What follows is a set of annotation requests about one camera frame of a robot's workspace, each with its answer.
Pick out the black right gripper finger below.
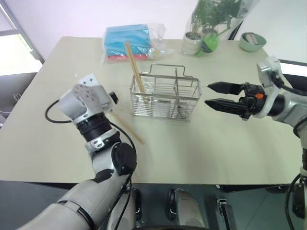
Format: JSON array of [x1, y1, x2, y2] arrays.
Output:
[[204, 98, 243, 115], [207, 81, 242, 95]]

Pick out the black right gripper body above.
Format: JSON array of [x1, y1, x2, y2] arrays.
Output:
[[236, 82, 266, 120]]

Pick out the wooden chopstick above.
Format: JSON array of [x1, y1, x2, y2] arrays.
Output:
[[107, 112, 145, 145], [124, 41, 148, 105]]

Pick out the red folded cloth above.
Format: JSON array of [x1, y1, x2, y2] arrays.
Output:
[[106, 54, 148, 61]]

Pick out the pale green bowl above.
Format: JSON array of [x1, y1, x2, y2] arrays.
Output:
[[239, 32, 267, 53]]

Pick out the white plant pot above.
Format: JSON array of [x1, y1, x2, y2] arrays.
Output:
[[183, 31, 203, 56]]

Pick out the turquoise folded cloths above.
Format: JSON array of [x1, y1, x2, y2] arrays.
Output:
[[105, 23, 152, 57]]

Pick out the potted green plant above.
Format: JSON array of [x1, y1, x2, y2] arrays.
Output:
[[179, 0, 255, 57]]

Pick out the green leafy plant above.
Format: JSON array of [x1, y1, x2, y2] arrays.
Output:
[[191, 0, 243, 34]]

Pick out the clear plastic bag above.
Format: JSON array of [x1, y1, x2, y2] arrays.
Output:
[[100, 23, 175, 65]]

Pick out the grey rounded robot body part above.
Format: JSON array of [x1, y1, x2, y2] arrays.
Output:
[[167, 188, 209, 230]]

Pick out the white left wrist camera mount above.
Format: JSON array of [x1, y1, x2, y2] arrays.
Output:
[[59, 71, 115, 123]]

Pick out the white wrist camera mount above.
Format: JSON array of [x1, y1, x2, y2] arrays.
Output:
[[253, 56, 285, 118], [59, 71, 115, 123]]

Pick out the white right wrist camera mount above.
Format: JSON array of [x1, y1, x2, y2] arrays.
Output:
[[253, 56, 285, 118]]

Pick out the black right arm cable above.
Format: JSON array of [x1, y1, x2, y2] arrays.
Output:
[[271, 71, 307, 96]]

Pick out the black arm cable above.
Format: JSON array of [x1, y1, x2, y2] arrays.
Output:
[[271, 71, 307, 96], [46, 99, 138, 230]]

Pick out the metal wire basket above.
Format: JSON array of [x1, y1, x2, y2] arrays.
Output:
[[129, 63, 202, 123]]

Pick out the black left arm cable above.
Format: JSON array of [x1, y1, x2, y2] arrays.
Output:
[[46, 99, 138, 230]]

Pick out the grey window frame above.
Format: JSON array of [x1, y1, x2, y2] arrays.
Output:
[[0, 0, 45, 64]]

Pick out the thin black cable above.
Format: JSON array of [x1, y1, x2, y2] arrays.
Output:
[[284, 172, 307, 230]]

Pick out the dark block with strap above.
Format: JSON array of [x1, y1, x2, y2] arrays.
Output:
[[215, 197, 237, 230]]

